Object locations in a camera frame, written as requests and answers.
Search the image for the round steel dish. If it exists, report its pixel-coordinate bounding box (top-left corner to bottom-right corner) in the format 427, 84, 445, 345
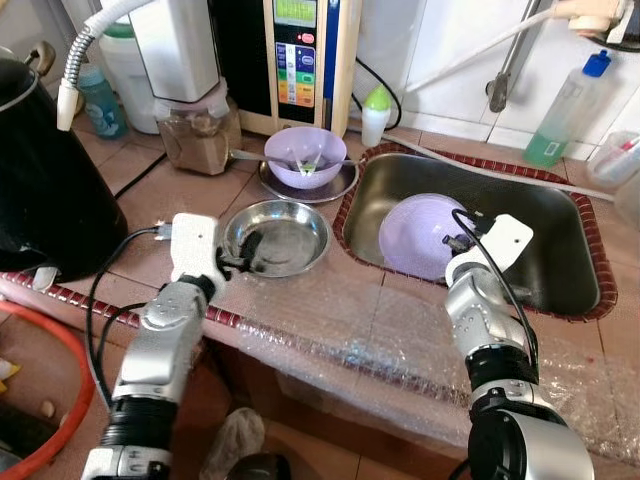
221, 198, 331, 279
258, 158, 359, 205

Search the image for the purple plastic bowl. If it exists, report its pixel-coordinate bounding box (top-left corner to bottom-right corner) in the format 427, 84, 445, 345
264, 126, 349, 191
377, 193, 476, 283

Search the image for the stainless steel sink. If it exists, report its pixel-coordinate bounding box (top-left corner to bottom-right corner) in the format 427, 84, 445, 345
345, 148, 601, 316

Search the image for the glass jar with brown contents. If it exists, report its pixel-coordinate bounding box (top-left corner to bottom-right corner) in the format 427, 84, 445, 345
155, 95, 243, 177

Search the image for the clear bubble wrap sheet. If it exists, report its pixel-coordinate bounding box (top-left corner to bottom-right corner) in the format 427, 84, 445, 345
235, 290, 626, 461

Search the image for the small white bottle green cap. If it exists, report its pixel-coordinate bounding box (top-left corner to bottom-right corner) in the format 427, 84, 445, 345
360, 85, 393, 149

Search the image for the green soap bottle blue cap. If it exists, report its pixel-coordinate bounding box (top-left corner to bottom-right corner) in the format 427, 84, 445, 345
523, 50, 613, 169

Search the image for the metal faucet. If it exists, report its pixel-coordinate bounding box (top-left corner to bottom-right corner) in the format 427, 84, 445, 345
487, 20, 541, 114

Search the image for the white tube with red stripe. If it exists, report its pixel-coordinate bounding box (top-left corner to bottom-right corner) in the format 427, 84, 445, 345
588, 130, 640, 189

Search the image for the water ionizer control panel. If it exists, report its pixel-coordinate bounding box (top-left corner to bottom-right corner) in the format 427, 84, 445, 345
262, 0, 361, 139

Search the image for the white canister green lid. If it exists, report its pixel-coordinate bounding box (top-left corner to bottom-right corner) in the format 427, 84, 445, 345
98, 22, 163, 136

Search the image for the black electric kettle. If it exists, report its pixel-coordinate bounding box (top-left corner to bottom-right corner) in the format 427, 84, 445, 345
0, 55, 129, 283

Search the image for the teal plastic bottle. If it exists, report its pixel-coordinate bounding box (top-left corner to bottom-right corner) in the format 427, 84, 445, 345
78, 63, 129, 141

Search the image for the white water filter unit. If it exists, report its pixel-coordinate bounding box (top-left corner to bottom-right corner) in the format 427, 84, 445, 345
128, 0, 223, 106

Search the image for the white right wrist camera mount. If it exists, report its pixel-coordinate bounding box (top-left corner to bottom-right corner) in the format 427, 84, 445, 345
455, 213, 534, 291

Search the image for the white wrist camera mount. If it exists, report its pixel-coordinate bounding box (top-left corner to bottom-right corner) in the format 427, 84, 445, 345
168, 212, 229, 299
455, 213, 534, 291

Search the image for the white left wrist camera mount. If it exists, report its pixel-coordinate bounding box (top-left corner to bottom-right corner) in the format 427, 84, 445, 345
168, 212, 229, 299

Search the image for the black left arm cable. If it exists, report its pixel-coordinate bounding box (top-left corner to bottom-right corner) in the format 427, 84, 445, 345
85, 225, 173, 381

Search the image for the black power cord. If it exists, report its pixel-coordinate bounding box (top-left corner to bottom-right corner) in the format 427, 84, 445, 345
355, 57, 403, 133

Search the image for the white faucet hose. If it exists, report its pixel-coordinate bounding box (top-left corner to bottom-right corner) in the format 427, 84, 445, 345
405, 0, 631, 96

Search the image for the white corrugated hose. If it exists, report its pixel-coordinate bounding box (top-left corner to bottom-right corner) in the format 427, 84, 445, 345
55, 0, 161, 133

